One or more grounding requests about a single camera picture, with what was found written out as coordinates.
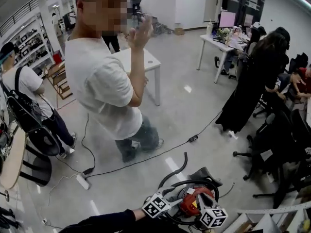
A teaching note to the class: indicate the cardboard box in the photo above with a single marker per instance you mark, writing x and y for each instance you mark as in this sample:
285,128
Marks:
179,31

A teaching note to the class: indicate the white bottle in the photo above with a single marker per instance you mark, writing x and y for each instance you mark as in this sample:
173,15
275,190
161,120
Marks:
209,29

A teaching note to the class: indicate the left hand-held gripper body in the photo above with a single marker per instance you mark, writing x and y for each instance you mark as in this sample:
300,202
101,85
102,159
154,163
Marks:
155,206

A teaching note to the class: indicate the white power strip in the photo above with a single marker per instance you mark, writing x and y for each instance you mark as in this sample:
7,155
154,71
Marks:
83,182

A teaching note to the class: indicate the wooden stool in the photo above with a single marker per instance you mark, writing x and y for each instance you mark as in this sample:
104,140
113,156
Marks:
58,81

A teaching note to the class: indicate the black office chair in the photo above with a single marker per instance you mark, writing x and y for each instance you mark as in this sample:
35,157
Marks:
136,5
274,139
291,178

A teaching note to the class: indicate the thin metal flexible tube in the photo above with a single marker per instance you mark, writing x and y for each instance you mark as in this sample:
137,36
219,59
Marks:
229,190

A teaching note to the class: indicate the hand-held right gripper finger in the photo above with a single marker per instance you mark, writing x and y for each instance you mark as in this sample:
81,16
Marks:
209,203
200,204

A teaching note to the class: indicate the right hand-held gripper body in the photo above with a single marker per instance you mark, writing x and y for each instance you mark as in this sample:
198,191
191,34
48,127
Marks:
213,218

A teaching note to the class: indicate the black shell backpack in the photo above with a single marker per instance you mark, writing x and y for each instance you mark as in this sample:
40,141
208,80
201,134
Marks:
29,115

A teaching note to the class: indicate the person's left forearm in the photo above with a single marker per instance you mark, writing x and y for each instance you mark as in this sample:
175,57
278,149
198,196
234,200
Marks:
104,221

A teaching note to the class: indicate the red and green vacuum cleaner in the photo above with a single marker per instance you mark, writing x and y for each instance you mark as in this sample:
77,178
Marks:
189,204

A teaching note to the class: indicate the white office desk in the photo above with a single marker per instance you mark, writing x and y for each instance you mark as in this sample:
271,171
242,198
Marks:
218,42

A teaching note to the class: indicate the round wooden table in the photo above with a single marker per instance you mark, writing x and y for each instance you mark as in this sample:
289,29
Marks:
12,161

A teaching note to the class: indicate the white display shelf unit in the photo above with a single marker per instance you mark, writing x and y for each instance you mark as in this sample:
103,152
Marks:
46,40

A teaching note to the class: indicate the pink computer monitor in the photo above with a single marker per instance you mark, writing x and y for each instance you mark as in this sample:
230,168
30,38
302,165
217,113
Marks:
227,19

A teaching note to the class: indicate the white rectangular table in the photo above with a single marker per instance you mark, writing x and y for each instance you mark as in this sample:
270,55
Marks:
145,59

